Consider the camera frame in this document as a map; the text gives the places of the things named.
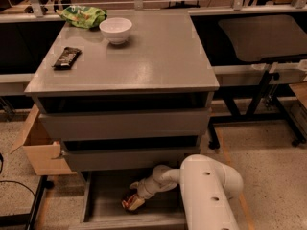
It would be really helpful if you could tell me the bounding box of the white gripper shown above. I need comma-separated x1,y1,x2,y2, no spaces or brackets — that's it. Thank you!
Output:
128,176,166,211

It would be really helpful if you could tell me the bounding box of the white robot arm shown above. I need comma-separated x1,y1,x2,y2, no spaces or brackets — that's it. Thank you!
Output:
122,154,244,230

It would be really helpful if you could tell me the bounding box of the grey open bottom drawer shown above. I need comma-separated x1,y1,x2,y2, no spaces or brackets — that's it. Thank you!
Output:
69,168,188,230

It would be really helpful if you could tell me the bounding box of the grey middle drawer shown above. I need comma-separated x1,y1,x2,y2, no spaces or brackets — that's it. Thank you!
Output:
64,147,200,172

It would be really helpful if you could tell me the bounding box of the grey top drawer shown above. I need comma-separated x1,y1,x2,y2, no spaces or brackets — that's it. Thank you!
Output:
39,109,210,141

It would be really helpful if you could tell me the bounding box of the grey drawer cabinet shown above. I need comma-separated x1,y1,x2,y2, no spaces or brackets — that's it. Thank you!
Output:
24,10,221,216

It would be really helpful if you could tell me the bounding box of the brown cardboard box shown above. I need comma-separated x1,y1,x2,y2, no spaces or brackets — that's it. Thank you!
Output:
10,104,75,175

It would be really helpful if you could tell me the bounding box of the dark chocolate bar wrapper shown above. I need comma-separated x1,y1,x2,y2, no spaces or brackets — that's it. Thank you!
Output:
53,47,82,70

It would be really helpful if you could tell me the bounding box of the white ceramic bowl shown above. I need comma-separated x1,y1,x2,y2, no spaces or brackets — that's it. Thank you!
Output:
99,17,132,44

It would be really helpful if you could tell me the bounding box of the green chip bag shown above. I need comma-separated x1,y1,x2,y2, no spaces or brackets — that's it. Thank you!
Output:
56,5,107,29

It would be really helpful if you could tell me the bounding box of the grey metal railing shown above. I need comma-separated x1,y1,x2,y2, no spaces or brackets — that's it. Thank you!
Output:
0,0,307,24

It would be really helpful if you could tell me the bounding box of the black metal table frame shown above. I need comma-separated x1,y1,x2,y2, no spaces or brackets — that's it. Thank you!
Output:
0,175,55,230

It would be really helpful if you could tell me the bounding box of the black cable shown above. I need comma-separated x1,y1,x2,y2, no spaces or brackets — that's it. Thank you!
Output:
0,151,36,199

